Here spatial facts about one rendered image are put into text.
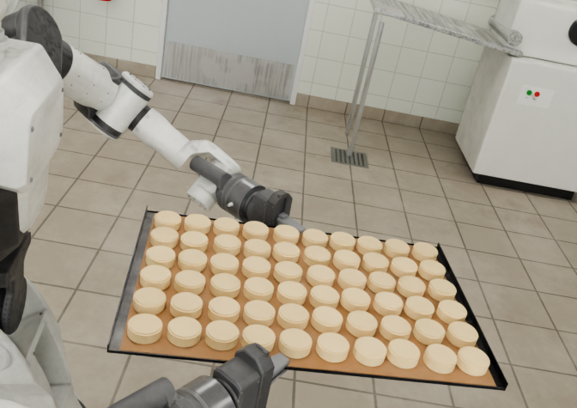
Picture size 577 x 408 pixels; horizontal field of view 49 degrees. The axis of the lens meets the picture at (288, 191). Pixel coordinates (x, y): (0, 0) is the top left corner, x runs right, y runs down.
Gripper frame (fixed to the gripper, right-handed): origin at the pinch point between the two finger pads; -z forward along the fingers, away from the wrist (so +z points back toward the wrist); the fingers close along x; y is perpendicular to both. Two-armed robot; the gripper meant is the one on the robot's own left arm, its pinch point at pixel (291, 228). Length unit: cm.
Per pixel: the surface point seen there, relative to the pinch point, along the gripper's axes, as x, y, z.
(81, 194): -100, 70, 182
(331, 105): -97, 303, 203
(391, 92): -78, 331, 170
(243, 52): -70, 260, 263
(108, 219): -100, 68, 155
